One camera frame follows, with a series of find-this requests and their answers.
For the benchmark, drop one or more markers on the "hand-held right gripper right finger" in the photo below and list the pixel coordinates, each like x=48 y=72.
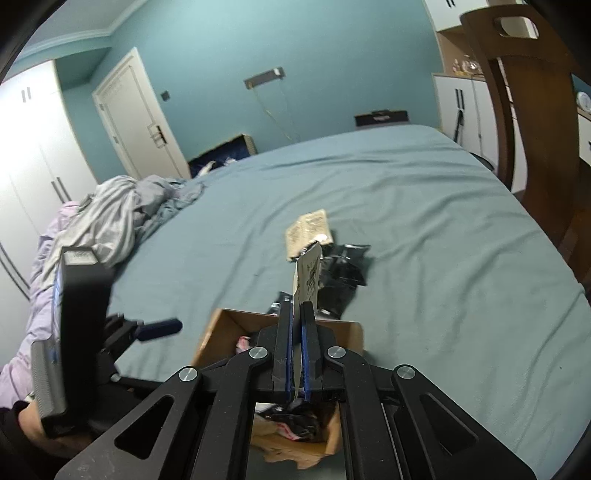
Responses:
x=308 y=350

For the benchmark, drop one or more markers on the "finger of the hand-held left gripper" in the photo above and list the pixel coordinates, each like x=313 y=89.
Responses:
x=159 y=328

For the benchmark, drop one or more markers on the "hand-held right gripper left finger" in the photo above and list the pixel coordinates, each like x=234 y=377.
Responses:
x=288 y=350

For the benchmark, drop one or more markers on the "brown cardboard box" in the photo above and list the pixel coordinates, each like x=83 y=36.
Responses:
x=217 y=337

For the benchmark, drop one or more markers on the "beige printed snack packet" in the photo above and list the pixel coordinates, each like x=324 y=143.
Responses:
x=309 y=277
x=309 y=230

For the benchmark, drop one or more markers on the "pile of black snack packets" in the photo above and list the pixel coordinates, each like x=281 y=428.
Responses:
x=344 y=277

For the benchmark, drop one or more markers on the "person's left forearm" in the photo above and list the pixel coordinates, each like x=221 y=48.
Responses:
x=41 y=429

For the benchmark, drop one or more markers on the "lavender duvet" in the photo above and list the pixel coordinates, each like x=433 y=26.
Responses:
x=32 y=300

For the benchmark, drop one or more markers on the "grey crumpled blanket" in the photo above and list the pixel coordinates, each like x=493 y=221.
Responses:
x=115 y=217

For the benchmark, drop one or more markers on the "white wardrobe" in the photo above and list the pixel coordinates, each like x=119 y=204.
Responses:
x=27 y=161

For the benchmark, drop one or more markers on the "teal bed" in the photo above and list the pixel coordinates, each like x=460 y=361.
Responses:
x=415 y=207

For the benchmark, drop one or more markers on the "white room door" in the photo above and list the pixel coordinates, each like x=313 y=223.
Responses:
x=138 y=124

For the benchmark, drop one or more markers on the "white low cabinet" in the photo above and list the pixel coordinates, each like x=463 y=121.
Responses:
x=461 y=110

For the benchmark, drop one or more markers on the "brown wooden chair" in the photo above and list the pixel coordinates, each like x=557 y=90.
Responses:
x=531 y=138

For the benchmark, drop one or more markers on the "small items on cabinet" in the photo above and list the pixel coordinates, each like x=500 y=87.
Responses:
x=464 y=67

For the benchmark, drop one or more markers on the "dark blue picture frame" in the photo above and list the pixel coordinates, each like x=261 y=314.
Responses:
x=221 y=154

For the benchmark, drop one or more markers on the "metal wall lamp bracket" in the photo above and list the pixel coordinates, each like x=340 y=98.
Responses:
x=264 y=77

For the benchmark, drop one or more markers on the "white wall cabinet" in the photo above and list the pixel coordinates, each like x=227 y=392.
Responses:
x=457 y=11

